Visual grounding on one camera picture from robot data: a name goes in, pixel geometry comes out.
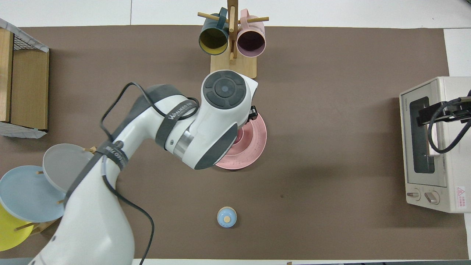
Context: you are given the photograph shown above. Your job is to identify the yellow plate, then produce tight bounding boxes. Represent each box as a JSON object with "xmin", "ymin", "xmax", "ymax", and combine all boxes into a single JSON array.
[{"xmin": 0, "ymin": 202, "xmax": 35, "ymax": 252}]

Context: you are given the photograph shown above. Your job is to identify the pink bowl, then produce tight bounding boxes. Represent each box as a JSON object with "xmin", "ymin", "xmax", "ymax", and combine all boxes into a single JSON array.
[{"xmin": 231, "ymin": 126, "xmax": 245, "ymax": 147}]

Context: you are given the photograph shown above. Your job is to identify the pink plate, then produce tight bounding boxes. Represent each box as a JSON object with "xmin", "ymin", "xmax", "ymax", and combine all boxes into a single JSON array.
[{"xmin": 215, "ymin": 112, "xmax": 267, "ymax": 170}]

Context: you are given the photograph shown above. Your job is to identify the black wire shelf frame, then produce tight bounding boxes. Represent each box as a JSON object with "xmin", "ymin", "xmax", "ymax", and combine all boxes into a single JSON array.
[{"xmin": 13, "ymin": 33, "xmax": 46, "ymax": 52}]

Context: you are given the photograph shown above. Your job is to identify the white marbled shelf cover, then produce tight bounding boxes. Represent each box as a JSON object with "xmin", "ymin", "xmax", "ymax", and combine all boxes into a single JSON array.
[
  {"xmin": 0, "ymin": 18, "xmax": 50, "ymax": 53},
  {"xmin": 0, "ymin": 121, "xmax": 48, "ymax": 139}
]

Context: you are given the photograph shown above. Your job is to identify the dark teal mug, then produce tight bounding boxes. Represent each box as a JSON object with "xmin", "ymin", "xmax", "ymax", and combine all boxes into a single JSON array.
[{"xmin": 199, "ymin": 7, "xmax": 229, "ymax": 56}]

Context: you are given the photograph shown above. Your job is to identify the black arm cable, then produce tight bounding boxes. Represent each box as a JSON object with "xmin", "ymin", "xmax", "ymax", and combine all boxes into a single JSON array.
[
  {"xmin": 100, "ymin": 82, "xmax": 201, "ymax": 265},
  {"xmin": 427, "ymin": 96, "xmax": 471, "ymax": 154}
]

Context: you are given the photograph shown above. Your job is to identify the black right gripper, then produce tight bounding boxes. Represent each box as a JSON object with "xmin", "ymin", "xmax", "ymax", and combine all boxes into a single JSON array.
[{"xmin": 418, "ymin": 96, "xmax": 471, "ymax": 127}]

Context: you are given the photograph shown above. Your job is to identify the wooden mug tree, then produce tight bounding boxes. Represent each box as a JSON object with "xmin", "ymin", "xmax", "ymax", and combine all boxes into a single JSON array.
[{"xmin": 198, "ymin": 0, "xmax": 270, "ymax": 79}]

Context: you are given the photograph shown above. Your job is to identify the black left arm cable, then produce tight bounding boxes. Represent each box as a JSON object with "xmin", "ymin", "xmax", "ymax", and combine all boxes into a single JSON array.
[{"xmin": 100, "ymin": 82, "xmax": 201, "ymax": 265}]

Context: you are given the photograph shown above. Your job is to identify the pink mug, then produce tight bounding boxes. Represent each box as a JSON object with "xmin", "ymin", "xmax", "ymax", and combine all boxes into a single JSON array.
[{"xmin": 237, "ymin": 9, "xmax": 266, "ymax": 58}]

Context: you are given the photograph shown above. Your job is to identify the white toaster oven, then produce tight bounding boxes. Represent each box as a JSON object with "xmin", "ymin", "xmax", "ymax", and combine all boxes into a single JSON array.
[{"xmin": 399, "ymin": 76, "xmax": 471, "ymax": 213}]

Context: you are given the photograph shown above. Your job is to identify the light blue plate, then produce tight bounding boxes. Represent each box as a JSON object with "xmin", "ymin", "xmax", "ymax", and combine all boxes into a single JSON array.
[{"xmin": 0, "ymin": 165, "xmax": 67, "ymax": 222}]

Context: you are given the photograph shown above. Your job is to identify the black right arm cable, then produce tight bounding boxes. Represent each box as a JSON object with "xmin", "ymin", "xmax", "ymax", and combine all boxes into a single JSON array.
[{"xmin": 427, "ymin": 96, "xmax": 471, "ymax": 154}]

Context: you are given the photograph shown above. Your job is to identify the wooden plate rack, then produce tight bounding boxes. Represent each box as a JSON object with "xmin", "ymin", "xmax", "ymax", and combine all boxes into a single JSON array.
[{"xmin": 15, "ymin": 146, "xmax": 97, "ymax": 236}]

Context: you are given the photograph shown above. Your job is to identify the small blue call bell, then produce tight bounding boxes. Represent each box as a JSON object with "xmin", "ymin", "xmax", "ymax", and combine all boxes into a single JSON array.
[{"xmin": 217, "ymin": 206, "xmax": 237, "ymax": 228}]

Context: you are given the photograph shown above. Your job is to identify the brown table mat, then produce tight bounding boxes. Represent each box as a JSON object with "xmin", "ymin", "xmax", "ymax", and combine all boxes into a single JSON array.
[{"xmin": 0, "ymin": 25, "xmax": 468, "ymax": 260}]

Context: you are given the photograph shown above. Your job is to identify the wooden shelf boards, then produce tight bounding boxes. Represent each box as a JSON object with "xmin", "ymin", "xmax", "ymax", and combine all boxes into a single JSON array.
[{"xmin": 0, "ymin": 29, "xmax": 49, "ymax": 131}]

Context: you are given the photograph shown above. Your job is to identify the grey plate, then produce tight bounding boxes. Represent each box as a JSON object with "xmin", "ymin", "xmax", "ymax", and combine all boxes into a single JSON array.
[{"xmin": 43, "ymin": 144, "xmax": 95, "ymax": 194}]

